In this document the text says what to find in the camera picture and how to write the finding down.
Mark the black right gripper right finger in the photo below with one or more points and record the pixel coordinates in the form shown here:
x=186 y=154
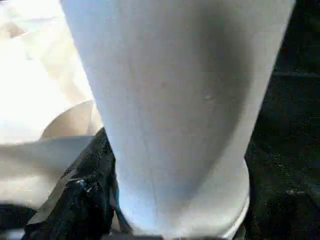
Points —
x=282 y=210

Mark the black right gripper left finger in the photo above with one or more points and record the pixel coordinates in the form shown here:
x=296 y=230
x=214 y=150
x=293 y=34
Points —
x=82 y=195

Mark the white plastic table top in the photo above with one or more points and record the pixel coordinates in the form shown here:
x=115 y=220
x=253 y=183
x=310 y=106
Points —
x=37 y=75

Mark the white plastic table leg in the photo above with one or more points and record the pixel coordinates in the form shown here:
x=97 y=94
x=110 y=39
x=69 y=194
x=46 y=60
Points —
x=175 y=100

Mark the black plastic mat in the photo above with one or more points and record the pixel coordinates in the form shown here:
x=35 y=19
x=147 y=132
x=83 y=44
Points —
x=295 y=100

